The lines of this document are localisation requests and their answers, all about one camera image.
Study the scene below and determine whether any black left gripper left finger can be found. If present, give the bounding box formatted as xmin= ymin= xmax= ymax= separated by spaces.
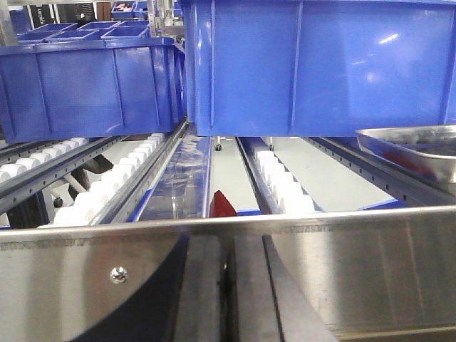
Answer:
xmin=77 ymin=236 xmax=221 ymax=341

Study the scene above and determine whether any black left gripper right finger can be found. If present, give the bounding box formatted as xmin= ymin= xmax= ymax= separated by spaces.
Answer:
xmin=229 ymin=235 xmax=337 ymax=341

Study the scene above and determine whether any silver metal tray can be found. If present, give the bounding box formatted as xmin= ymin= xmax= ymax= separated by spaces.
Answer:
xmin=356 ymin=124 xmax=455 ymax=184

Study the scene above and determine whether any red package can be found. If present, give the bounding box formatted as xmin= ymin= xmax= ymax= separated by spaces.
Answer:
xmin=209 ymin=190 xmax=237 ymax=217

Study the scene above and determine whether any white roller track centre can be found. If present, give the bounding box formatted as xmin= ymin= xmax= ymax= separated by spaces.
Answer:
xmin=254 ymin=149 xmax=316 ymax=214

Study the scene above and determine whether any white roller track left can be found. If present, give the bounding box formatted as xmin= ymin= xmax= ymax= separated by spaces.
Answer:
xmin=44 ymin=133 xmax=165 ymax=228

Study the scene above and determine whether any white roller track far-left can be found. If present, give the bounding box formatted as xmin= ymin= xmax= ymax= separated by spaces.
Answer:
xmin=1 ymin=137 xmax=88 ymax=183

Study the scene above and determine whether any large blue bin left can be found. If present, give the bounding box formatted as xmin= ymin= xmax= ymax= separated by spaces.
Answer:
xmin=1 ymin=38 xmax=180 ymax=143

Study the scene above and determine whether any large blue bin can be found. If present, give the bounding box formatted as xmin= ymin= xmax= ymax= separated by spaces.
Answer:
xmin=1 ymin=38 xmax=180 ymax=143
xmin=181 ymin=1 xmax=455 ymax=136

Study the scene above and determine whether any large blue bin right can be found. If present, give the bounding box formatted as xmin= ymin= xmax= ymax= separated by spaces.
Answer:
xmin=181 ymin=1 xmax=455 ymax=136

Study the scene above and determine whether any rail screw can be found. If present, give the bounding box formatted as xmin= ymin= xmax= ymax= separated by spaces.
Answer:
xmin=109 ymin=266 xmax=128 ymax=285

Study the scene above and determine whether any steel shelf front rail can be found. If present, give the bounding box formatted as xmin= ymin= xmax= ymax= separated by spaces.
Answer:
xmin=1 ymin=207 xmax=455 ymax=341

